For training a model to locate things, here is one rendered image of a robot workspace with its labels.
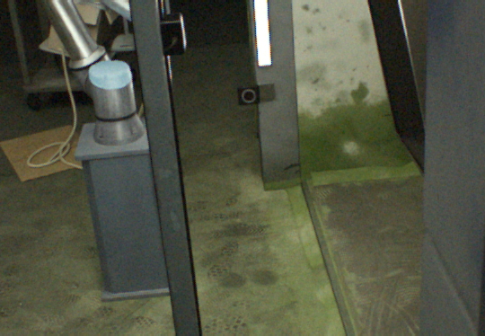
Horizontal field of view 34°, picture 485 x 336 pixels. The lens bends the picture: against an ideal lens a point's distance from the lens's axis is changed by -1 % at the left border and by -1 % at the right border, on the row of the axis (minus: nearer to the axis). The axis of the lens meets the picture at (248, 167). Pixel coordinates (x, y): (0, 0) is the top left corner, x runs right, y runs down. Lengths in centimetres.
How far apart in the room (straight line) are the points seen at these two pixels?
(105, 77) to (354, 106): 135
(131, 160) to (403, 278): 113
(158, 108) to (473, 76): 102
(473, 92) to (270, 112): 306
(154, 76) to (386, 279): 176
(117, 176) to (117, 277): 44
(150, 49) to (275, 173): 233
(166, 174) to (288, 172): 222
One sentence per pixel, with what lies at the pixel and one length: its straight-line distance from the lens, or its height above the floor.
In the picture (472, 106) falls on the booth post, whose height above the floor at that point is 154.
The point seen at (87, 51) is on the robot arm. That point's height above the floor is 95.
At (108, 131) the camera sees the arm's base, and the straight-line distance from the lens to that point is 293.
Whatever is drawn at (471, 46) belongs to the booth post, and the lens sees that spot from 66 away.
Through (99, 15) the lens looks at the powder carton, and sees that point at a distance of 496.
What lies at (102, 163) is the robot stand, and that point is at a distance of 292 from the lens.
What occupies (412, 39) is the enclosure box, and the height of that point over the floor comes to 105.
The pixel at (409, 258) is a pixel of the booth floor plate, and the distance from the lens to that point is 324.
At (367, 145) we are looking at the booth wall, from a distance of 384.
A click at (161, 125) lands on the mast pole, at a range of 160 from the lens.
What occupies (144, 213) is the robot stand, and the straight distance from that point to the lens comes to 300.
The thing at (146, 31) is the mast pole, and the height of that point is 138.
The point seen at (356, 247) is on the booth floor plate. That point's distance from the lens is 331.
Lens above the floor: 179
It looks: 26 degrees down
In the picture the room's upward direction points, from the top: 5 degrees counter-clockwise
